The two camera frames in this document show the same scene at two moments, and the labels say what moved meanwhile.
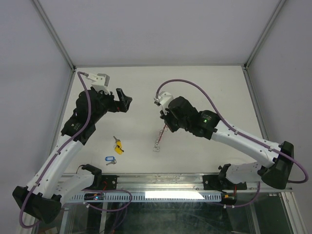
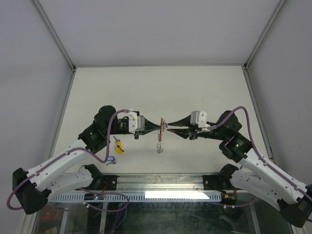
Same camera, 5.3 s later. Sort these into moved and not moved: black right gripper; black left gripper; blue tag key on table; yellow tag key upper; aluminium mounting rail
Moved: black left gripper; black right gripper
Not moved: blue tag key on table; aluminium mounting rail; yellow tag key upper
